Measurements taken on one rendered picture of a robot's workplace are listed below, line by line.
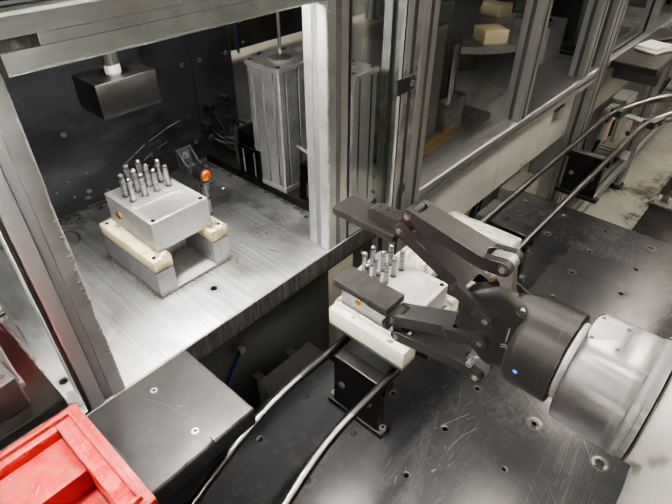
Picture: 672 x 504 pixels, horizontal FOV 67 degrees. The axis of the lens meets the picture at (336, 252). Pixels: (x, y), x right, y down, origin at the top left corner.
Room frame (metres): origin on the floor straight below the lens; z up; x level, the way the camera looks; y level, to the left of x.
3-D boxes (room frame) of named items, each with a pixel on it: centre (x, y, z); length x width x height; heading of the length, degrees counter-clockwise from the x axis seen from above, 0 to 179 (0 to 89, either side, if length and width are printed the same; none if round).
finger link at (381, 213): (0.37, -0.05, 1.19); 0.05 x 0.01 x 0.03; 48
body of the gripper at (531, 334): (0.29, -0.14, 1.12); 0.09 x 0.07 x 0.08; 48
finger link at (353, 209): (0.39, -0.03, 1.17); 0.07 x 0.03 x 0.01; 48
